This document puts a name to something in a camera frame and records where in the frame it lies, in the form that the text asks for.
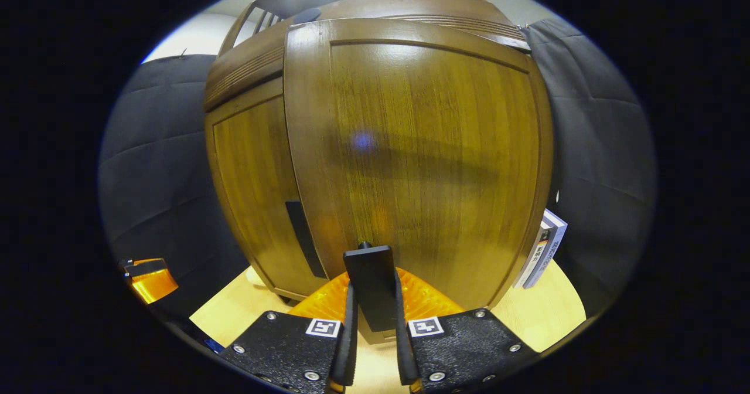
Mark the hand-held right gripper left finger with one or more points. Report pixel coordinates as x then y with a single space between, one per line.
350 347

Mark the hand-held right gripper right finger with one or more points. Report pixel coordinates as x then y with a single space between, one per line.
403 347

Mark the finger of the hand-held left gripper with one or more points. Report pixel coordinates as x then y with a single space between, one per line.
151 284

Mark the wooden shoe cabinet door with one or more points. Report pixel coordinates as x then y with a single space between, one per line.
422 148
252 177

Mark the wooden double-door shoe cabinet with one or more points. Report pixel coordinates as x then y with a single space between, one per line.
246 68

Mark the white book with orange label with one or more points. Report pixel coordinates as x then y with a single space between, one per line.
534 256

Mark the grey book with white edge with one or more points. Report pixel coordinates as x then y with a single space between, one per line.
554 238

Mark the black round drawer knob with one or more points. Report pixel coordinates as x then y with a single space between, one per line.
306 14

